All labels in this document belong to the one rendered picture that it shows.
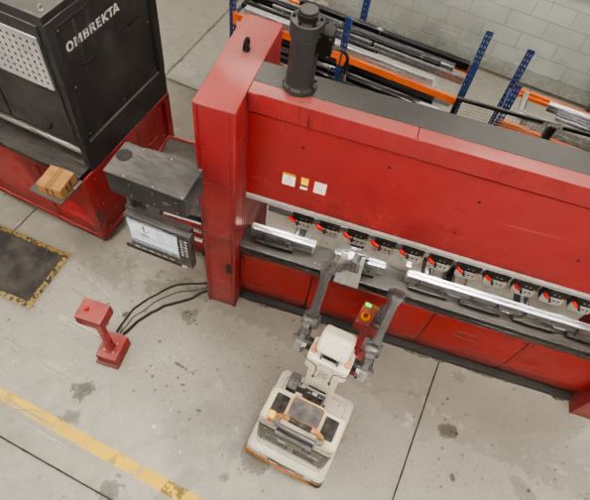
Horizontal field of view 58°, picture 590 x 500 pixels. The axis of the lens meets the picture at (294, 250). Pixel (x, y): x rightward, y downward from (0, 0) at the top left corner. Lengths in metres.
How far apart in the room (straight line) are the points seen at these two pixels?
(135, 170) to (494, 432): 3.48
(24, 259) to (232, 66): 2.95
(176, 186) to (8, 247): 2.71
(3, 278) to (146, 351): 1.46
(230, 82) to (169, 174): 0.61
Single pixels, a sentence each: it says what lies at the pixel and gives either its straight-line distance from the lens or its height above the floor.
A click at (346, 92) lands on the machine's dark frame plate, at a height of 2.30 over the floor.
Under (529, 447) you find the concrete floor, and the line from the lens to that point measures 4.98.
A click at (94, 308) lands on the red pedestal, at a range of 4.02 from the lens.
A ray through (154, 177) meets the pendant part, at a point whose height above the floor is 1.95.
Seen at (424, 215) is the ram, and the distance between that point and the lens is 3.43.
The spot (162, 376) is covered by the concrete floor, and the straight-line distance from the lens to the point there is 4.58.
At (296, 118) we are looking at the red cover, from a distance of 3.04.
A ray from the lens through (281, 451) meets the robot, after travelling 4.11.
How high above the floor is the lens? 4.30
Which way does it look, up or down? 57 degrees down
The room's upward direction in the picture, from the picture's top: 10 degrees clockwise
